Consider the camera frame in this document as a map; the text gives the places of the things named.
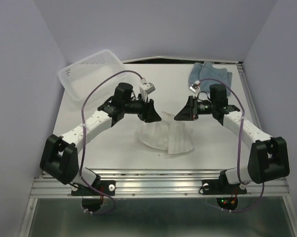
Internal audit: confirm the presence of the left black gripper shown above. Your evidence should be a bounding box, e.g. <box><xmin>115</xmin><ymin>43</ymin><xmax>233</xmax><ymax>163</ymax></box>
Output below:
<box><xmin>123</xmin><ymin>93</ymin><xmax>162</xmax><ymax>123</ymax></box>

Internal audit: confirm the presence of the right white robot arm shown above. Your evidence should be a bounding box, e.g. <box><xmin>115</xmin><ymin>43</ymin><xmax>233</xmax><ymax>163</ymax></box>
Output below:
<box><xmin>174</xmin><ymin>83</ymin><xmax>290</xmax><ymax>193</ymax></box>

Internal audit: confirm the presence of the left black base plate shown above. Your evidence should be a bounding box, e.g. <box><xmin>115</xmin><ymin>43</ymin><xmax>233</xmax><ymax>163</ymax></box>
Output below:
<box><xmin>69</xmin><ymin>168</ymin><xmax>116</xmax><ymax>215</ymax></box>

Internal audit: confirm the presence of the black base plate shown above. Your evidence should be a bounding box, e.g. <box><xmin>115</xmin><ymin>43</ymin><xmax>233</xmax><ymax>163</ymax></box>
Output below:
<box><xmin>199</xmin><ymin>171</ymin><xmax>247</xmax><ymax>211</ymax></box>
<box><xmin>69</xmin><ymin>168</ymin><xmax>116</xmax><ymax>215</ymax></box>

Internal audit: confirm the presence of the white plastic basket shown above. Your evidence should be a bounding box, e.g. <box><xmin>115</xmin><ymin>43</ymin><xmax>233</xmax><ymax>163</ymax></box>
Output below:
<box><xmin>58</xmin><ymin>49</ymin><xmax>126</xmax><ymax>102</ymax></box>

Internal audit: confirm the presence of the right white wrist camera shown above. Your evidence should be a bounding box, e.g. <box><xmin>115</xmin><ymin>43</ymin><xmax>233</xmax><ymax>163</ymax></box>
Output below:
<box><xmin>189</xmin><ymin>80</ymin><xmax>201</xmax><ymax>94</ymax></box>

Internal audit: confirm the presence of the aluminium frame rail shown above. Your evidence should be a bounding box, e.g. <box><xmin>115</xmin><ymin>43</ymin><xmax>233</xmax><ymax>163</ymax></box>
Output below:
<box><xmin>19</xmin><ymin>59</ymin><xmax>297</xmax><ymax>237</ymax></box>

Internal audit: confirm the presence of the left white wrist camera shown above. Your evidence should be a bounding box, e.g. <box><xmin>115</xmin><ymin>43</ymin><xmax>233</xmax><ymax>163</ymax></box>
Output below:
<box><xmin>139</xmin><ymin>78</ymin><xmax>156</xmax><ymax>102</ymax></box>

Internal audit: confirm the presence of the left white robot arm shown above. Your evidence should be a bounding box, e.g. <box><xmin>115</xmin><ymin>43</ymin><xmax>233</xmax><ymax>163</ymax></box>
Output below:
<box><xmin>40</xmin><ymin>82</ymin><xmax>161</xmax><ymax>195</ymax></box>

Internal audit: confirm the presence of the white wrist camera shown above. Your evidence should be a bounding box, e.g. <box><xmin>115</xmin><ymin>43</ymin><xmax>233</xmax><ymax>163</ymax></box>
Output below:
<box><xmin>189</xmin><ymin>80</ymin><xmax>201</xmax><ymax>94</ymax></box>
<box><xmin>139</xmin><ymin>78</ymin><xmax>156</xmax><ymax>102</ymax></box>

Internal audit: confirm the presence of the white skirt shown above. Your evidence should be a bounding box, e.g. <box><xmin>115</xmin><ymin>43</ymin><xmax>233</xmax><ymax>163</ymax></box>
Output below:
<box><xmin>136</xmin><ymin>111</ymin><xmax>194</xmax><ymax>155</ymax></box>

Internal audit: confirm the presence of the light blue denim skirt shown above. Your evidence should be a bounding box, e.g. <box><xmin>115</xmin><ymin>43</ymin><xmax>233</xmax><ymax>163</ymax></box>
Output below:
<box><xmin>188</xmin><ymin>62</ymin><xmax>232</xmax><ymax>93</ymax></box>

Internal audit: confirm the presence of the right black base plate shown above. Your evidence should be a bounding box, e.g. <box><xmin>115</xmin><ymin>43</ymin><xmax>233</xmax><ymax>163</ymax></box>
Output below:
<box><xmin>199</xmin><ymin>171</ymin><xmax>247</xmax><ymax>211</ymax></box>

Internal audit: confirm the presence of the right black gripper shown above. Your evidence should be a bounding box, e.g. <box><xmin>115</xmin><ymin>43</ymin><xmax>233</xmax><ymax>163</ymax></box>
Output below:
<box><xmin>173</xmin><ymin>95</ymin><xmax>215</xmax><ymax>120</ymax></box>

